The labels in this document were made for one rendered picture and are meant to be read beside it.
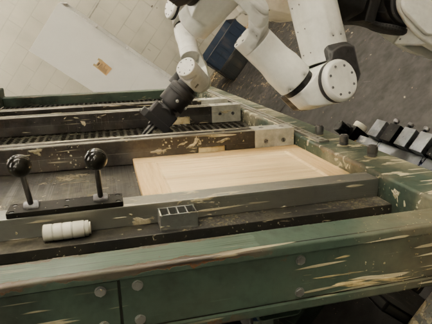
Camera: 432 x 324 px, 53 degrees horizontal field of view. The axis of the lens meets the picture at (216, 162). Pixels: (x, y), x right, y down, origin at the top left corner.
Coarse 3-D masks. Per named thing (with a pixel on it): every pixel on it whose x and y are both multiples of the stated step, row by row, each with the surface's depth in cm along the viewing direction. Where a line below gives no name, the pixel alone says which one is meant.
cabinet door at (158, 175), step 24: (144, 168) 111; (168, 168) 111; (192, 168) 111; (216, 168) 110; (240, 168) 110; (264, 168) 109; (288, 168) 109; (312, 168) 108; (336, 168) 107; (144, 192) 93; (168, 192) 93
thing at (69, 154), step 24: (24, 144) 117; (48, 144) 118; (72, 144) 116; (96, 144) 117; (120, 144) 119; (144, 144) 120; (168, 144) 122; (192, 144) 124; (216, 144) 126; (240, 144) 128; (264, 144) 129; (288, 144) 131; (0, 168) 113; (48, 168) 116; (72, 168) 117
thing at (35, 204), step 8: (8, 160) 69; (16, 160) 69; (24, 160) 70; (8, 168) 69; (16, 168) 69; (24, 168) 69; (16, 176) 70; (24, 176) 72; (24, 184) 73; (24, 192) 75; (32, 200) 77; (24, 208) 77; (32, 208) 77
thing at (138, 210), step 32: (192, 192) 86; (224, 192) 86; (256, 192) 86; (288, 192) 87; (320, 192) 89; (352, 192) 91; (0, 224) 75; (32, 224) 76; (96, 224) 79; (128, 224) 81
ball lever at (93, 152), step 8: (88, 152) 72; (96, 152) 72; (104, 152) 73; (88, 160) 72; (96, 160) 72; (104, 160) 73; (96, 168) 72; (96, 176) 76; (96, 184) 77; (96, 200) 79; (104, 200) 80
